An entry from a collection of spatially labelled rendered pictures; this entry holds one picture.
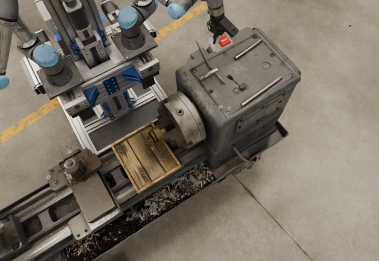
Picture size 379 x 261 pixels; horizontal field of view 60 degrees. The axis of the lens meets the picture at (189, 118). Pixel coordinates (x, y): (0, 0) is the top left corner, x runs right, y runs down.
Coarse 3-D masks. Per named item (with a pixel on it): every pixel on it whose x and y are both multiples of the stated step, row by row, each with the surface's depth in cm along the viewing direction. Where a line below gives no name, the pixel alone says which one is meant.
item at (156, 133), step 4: (156, 128) 185; (164, 128) 186; (148, 132) 185; (152, 132) 184; (156, 132) 183; (160, 132) 183; (164, 132) 185; (152, 136) 183; (156, 136) 184; (160, 136) 184; (152, 140) 188; (156, 140) 184; (160, 140) 185
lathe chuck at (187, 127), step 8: (176, 96) 183; (160, 104) 190; (168, 104) 179; (176, 104) 178; (184, 104) 177; (168, 112) 181; (176, 112) 176; (184, 112) 176; (176, 120) 174; (184, 120) 175; (192, 120) 176; (176, 128) 185; (184, 128) 175; (192, 128) 177; (184, 136) 177; (192, 136) 179; (200, 136) 183; (192, 144) 184
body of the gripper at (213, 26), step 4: (208, 12) 160; (212, 16) 156; (220, 16) 155; (212, 20) 162; (216, 20) 159; (208, 24) 164; (212, 24) 163; (216, 24) 162; (208, 28) 167; (212, 28) 165; (216, 28) 162; (220, 28) 161; (212, 32) 167; (220, 32) 163; (224, 32) 165
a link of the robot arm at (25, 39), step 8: (16, 24) 164; (24, 24) 169; (16, 32) 168; (24, 32) 170; (32, 32) 179; (16, 40) 175; (24, 40) 174; (32, 40) 177; (24, 48) 177; (32, 48) 178
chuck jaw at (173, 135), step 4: (168, 132) 185; (172, 132) 185; (176, 132) 184; (164, 136) 184; (168, 136) 184; (172, 136) 183; (176, 136) 183; (180, 136) 183; (168, 140) 186; (172, 140) 182; (176, 140) 182; (180, 140) 182; (184, 140) 181; (180, 144) 181; (184, 144) 184; (188, 144) 183
